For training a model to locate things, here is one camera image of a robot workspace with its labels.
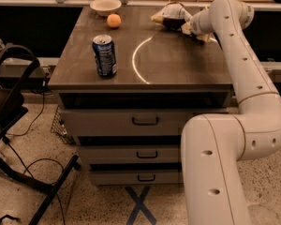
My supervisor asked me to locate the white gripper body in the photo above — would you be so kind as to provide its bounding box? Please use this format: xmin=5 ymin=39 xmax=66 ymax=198
xmin=190 ymin=9 xmax=214 ymax=36

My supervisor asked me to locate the brown chip bag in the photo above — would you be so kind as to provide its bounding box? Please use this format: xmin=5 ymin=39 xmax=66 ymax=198
xmin=151 ymin=2 xmax=193 ymax=33

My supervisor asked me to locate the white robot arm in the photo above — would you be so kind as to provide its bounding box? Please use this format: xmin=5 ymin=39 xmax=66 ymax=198
xmin=181 ymin=0 xmax=281 ymax=225

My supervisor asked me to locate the blue pepsi can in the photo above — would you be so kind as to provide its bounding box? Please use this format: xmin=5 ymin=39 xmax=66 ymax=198
xmin=92 ymin=35 xmax=117 ymax=78

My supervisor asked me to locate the orange fruit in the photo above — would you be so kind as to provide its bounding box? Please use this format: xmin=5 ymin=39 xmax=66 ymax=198
xmin=107 ymin=14 xmax=122 ymax=28

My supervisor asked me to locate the grey drawer cabinet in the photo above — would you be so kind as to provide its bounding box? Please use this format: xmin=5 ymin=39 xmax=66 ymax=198
xmin=49 ymin=7 xmax=232 ymax=172

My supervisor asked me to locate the white bowl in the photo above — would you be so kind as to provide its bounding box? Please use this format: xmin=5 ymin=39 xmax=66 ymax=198
xmin=90 ymin=0 xmax=122 ymax=17

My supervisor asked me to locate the middle grey drawer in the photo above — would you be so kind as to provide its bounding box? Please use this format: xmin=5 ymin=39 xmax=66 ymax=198
xmin=78 ymin=145 xmax=180 ymax=164

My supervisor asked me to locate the grey drawer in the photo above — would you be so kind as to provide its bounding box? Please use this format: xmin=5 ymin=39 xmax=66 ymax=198
xmin=60 ymin=109 xmax=227 ymax=137
xmin=89 ymin=170 xmax=183 ymax=186
xmin=78 ymin=145 xmax=180 ymax=164

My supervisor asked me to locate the top grey drawer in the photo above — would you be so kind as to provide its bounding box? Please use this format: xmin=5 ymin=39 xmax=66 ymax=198
xmin=60 ymin=109 xmax=227 ymax=137

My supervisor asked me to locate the bottom grey drawer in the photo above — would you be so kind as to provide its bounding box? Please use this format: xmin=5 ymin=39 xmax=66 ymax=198
xmin=89 ymin=170 xmax=183 ymax=186

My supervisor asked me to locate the blue tape cross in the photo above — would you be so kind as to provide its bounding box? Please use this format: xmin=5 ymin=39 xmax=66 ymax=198
xmin=126 ymin=186 xmax=156 ymax=225

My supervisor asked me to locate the black chair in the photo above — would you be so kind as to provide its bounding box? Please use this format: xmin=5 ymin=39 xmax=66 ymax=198
xmin=0 ymin=43 xmax=81 ymax=225

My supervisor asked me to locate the black floor cable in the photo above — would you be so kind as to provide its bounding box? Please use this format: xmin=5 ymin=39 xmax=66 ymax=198
xmin=3 ymin=78 xmax=67 ymax=225

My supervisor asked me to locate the wire mesh basket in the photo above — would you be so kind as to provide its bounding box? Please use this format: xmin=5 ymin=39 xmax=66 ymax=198
xmin=51 ymin=107 xmax=75 ymax=145

